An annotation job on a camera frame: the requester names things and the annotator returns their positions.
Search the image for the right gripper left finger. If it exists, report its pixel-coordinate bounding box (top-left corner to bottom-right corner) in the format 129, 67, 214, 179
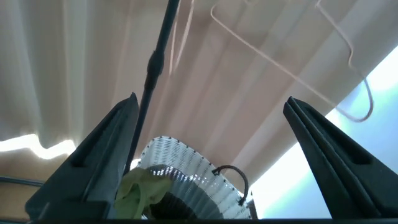
24, 92, 140, 220

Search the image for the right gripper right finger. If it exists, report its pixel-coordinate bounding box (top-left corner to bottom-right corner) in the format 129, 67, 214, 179
282, 95, 398, 218

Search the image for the white laundry basket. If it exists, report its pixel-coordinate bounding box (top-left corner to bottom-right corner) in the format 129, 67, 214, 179
136, 136, 258, 220

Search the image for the black clothes rack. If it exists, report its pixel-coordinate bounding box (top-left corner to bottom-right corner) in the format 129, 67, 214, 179
0, 0, 182, 187

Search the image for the green garment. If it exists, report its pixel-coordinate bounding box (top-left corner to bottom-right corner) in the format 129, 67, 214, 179
114, 167, 174, 220

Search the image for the beige curtain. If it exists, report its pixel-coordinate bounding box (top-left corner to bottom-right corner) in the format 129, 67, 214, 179
0, 0, 398, 187

